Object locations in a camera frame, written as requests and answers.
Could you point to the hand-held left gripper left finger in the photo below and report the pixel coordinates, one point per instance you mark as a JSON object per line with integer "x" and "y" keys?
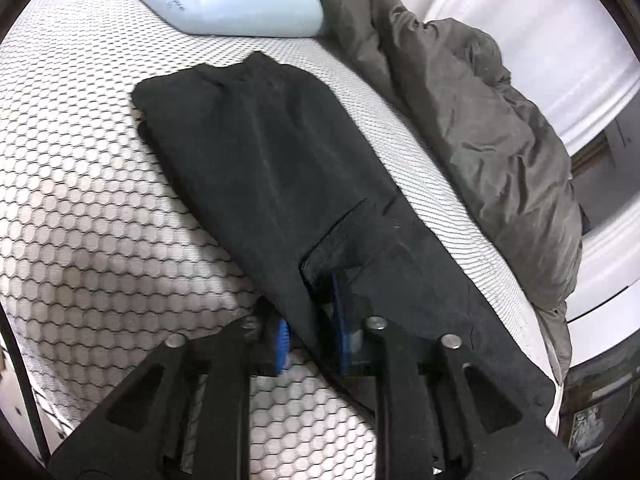
{"x": 282, "y": 346}

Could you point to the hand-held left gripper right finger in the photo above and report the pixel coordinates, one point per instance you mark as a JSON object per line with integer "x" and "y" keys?
{"x": 342, "y": 322}

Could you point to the black pants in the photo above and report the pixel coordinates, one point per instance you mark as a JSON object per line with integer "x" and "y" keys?
{"x": 275, "y": 140}

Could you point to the white honeycomb mattress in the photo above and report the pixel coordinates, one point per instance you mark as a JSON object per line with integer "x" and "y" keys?
{"x": 100, "y": 210}

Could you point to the grey duvet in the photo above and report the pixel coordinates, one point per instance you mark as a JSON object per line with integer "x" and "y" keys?
{"x": 475, "y": 110}

